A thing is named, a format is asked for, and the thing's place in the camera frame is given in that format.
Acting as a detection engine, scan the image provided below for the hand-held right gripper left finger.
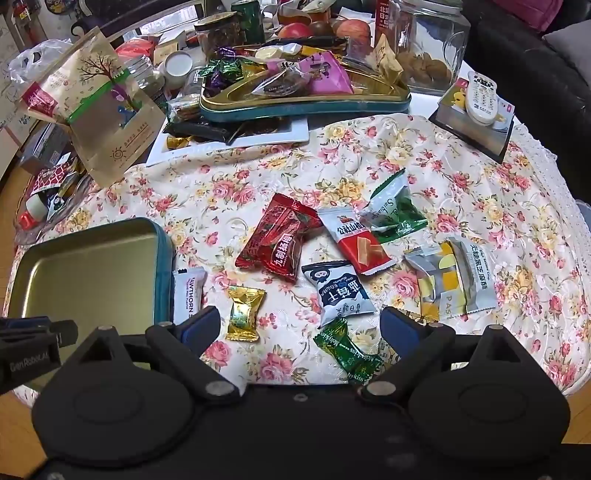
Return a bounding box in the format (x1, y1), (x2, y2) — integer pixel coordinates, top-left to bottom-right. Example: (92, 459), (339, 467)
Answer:
(69, 305), (242, 404)

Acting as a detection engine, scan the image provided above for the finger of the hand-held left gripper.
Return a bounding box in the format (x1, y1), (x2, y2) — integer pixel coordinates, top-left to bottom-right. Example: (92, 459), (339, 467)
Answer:
(0, 315), (51, 330)
(0, 320), (78, 350)

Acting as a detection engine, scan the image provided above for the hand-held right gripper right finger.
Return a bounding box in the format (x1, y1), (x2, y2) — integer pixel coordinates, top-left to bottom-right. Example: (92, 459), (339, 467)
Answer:
(360, 306), (532, 407)

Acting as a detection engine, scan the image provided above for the gold foil candy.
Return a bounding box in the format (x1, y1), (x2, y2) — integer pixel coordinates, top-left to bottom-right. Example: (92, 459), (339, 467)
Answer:
(225, 285), (267, 343)

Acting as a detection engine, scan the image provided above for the green foil candy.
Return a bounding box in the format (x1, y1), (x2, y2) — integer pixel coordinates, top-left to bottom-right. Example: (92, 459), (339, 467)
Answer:
(313, 318), (385, 387)

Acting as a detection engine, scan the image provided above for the shallow gold tin tray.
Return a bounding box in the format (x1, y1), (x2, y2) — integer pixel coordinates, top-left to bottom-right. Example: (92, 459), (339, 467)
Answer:
(8, 217), (177, 370)

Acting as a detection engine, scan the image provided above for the yellow grey snack packet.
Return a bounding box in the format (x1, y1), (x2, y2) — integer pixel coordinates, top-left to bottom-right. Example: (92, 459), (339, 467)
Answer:
(404, 244), (465, 321)

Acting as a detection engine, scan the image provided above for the white red snack packet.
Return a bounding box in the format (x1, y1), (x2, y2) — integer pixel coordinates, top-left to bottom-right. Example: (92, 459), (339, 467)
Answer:
(318, 207), (394, 278)

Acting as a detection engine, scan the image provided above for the red strawberry candy packet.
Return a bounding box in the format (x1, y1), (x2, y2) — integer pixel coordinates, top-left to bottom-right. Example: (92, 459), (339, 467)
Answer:
(235, 193), (324, 283)

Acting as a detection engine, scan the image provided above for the green white snack packet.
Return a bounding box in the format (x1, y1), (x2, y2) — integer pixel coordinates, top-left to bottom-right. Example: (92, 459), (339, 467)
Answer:
(359, 168), (430, 244)

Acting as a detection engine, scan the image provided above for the white snack stick packet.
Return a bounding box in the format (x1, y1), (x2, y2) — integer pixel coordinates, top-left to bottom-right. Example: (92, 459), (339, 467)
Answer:
(172, 267), (208, 325)

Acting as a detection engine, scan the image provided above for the glass dish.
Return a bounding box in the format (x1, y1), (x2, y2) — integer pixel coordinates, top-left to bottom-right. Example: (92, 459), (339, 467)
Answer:
(13, 161), (95, 246)

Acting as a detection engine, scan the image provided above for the red lattice print packet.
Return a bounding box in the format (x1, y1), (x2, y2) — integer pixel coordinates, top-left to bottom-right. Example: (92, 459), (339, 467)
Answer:
(27, 161), (80, 195)

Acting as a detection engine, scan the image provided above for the floral tablecloth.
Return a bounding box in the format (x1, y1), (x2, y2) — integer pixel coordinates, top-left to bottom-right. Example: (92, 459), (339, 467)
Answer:
(11, 111), (591, 398)

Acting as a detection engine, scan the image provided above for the grey cardboard box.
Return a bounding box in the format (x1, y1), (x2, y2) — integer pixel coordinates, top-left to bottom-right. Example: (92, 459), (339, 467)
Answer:
(17, 121), (71, 175)

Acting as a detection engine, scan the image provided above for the black plastic tray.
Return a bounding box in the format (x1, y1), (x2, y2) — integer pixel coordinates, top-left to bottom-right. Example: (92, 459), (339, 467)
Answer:
(163, 119), (280, 145)

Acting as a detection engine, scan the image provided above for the white rectangular tray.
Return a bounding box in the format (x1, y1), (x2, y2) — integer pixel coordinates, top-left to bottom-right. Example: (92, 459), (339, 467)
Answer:
(145, 116), (310, 168)

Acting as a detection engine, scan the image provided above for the duck print box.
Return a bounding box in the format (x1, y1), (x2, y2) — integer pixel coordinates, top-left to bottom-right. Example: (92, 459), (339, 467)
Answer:
(428, 78), (519, 163)

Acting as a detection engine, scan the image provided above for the clear cookie packet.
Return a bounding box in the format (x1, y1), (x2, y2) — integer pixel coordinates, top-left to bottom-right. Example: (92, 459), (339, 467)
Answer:
(167, 93), (205, 124)

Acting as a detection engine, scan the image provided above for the kraft paper bag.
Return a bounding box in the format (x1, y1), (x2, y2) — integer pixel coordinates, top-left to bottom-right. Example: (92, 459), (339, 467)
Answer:
(33, 25), (168, 188)

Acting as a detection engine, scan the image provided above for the clear glass jar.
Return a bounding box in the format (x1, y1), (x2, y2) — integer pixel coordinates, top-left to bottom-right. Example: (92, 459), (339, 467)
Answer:
(184, 66), (207, 99)

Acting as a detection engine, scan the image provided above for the candy-filled teal tin tray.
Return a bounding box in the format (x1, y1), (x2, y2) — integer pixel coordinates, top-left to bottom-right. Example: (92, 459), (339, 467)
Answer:
(198, 44), (413, 124)

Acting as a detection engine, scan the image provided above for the white remote control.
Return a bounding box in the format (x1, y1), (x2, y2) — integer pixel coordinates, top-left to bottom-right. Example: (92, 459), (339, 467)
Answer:
(463, 71), (498, 126)

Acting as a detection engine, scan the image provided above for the small glass jar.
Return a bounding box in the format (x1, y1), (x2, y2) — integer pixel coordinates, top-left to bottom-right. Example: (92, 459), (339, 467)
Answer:
(124, 56), (165, 103)

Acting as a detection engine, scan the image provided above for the white plastic bag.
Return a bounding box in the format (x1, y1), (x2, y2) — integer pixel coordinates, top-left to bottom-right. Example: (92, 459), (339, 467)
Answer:
(6, 38), (71, 101)

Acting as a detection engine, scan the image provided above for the clear wrapped dark snack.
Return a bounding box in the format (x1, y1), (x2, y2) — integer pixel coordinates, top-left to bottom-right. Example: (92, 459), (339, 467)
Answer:
(250, 68), (308, 96)

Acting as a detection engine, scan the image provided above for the white cup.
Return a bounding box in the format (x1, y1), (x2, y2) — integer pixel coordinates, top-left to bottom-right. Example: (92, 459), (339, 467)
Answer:
(164, 51), (195, 89)

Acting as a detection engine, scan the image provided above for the black sofa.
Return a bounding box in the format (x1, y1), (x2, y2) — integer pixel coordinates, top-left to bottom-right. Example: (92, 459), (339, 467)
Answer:
(462, 0), (591, 200)

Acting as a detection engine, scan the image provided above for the pink snack packet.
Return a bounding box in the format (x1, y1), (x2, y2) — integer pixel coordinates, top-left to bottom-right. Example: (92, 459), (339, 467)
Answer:
(299, 51), (355, 96)

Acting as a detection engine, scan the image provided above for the tan snack packet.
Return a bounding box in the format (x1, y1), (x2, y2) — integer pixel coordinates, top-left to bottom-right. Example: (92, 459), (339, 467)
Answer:
(373, 34), (406, 87)

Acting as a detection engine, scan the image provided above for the glass cookie jar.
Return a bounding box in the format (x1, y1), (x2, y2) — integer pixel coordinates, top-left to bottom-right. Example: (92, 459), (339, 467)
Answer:
(387, 0), (472, 96)

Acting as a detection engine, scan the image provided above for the white yellow candy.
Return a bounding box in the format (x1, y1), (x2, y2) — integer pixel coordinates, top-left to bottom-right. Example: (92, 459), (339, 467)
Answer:
(255, 43), (304, 62)

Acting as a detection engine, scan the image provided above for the clear nut jar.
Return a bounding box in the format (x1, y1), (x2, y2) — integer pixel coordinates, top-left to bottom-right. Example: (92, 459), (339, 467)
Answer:
(193, 11), (239, 64)

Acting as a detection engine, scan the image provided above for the red apple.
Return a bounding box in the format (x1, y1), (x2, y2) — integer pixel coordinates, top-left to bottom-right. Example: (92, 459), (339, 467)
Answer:
(276, 22), (315, 41)
(336, 17), (373, 45)

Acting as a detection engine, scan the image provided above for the green can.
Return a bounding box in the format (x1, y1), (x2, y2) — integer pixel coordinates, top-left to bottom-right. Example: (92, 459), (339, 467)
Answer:
(230, 0), (267, 45)

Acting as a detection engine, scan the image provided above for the red canister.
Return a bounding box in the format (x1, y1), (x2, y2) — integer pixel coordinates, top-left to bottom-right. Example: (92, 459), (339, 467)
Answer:
(373, 0), (403, 43)

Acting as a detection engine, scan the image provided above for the grey cushion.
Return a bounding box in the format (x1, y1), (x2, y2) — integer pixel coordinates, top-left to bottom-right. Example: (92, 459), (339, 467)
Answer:
(544, 24), (591, 62)

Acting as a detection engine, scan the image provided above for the pink cushion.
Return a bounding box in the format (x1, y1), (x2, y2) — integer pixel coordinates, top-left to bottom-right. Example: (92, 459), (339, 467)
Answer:
(505, 0), (563, 31)

